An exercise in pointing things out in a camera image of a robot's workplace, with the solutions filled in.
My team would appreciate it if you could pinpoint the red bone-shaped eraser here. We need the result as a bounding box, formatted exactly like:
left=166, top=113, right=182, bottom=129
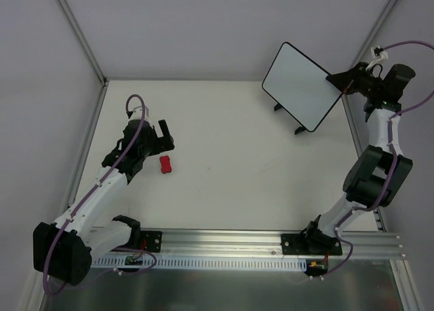
left=159, top=155, right=172, bottom=174

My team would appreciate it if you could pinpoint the white whiteboard black rim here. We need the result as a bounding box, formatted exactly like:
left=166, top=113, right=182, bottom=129
left=262, top=42, right=341, bottom=132

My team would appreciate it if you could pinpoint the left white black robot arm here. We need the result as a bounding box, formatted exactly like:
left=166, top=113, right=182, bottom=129
left=33, top=119, right=175, bottom=286

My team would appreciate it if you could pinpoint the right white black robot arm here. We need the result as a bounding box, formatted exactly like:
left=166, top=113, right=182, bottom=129
left=299, top=62, right=416, bottom=255

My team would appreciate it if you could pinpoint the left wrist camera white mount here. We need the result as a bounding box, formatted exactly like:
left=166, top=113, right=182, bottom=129
left=129, top=106, right=150, bottom=122

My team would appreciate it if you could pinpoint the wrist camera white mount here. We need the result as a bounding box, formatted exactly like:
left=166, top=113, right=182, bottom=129
left=129, top=106, right=150, bottom=122
left=366, top=46, right=389, bottom=71

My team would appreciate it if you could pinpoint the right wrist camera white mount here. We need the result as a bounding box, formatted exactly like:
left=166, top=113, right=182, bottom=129
left=366, top=46, right=389, bottom=71

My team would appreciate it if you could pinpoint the wire whiteboard stand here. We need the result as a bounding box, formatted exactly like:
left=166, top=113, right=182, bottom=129
left=273, top=103, right=307, bottom=136

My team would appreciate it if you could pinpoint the right aluminium frame post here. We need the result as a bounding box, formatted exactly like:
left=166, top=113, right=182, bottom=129
left=340, top=0, right=408, bottom=87

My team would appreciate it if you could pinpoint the aluminium frame post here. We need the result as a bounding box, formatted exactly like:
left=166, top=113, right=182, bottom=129
left=340, top=0, right=408, bottom=87
left=55, top=0, right=107, bottom=86

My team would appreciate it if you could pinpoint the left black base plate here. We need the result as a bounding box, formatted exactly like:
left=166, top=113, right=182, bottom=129
left=134, top=230, right=163, bottom=253

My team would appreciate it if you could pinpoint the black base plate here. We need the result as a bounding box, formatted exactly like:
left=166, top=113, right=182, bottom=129
left=281, top=233, right=342, bottom=256
left=134, top=230, right=163, bottom=253

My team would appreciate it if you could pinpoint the aluminium mounting rail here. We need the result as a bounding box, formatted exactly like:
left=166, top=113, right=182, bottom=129
left=157, top=229, right=407, bottom=260

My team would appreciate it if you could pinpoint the white slotted cable duct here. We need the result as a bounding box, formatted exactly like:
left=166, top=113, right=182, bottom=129
left=92, top=254, right=307, bottom=272

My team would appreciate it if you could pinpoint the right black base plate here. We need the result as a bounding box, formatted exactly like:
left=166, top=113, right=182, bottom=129
left=281, top=233, right=342, bottom=256

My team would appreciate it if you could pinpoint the left aluminium frame post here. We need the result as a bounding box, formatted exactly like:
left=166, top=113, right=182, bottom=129
left=55, top=0, right=107, bottom=86

